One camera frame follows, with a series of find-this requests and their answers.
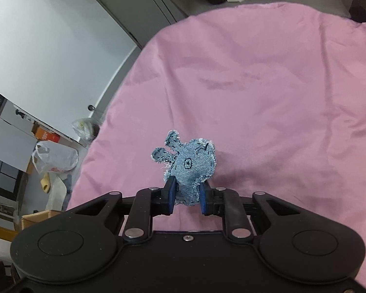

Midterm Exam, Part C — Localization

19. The yellow slipper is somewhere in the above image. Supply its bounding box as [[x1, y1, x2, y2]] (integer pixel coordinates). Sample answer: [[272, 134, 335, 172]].
[[40, 173, 51, 194]]

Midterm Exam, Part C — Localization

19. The denim plush toy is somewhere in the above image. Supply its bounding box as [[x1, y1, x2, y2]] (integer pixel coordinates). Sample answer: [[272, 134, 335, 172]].
[[150, 130, 217, 206]]

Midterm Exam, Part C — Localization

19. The cardboard box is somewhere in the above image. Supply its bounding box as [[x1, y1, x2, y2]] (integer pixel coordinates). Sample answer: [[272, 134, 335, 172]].
[[21, 209, 63, 231]]

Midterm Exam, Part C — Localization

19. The orange box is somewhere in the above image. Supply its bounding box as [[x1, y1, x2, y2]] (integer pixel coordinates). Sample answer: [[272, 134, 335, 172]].
[[32, 122, 61, 143]]

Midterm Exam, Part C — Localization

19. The clear plastic bag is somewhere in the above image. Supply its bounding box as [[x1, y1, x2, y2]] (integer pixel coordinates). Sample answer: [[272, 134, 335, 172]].
[[72, 117, 100, 147]]

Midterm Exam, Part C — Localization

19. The white red print plastic bag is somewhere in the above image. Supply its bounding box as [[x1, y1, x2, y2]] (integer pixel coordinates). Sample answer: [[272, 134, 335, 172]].
[[31, 141, 79, 175]]

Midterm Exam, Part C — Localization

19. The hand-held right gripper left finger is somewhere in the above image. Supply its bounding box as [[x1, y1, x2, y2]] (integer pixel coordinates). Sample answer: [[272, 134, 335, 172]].
[[65, 178, 179, 240]]

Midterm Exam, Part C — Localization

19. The pink bed sheet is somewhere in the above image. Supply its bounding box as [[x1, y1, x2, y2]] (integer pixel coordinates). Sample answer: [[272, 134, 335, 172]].
[[65, 2, 366, 284]]

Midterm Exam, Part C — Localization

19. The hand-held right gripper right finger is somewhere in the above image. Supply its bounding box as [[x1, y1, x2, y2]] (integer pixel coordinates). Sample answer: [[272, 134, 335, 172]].
[[199, 182, 305, 241]]

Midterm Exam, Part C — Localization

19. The grey door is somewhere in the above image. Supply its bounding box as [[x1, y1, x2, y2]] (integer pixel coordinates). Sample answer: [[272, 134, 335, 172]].
[[76, 0, 190, 48]]

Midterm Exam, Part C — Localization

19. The white floor mat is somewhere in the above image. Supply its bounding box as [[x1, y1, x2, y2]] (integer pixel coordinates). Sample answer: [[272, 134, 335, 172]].
[[46, 175, 69, 211]]

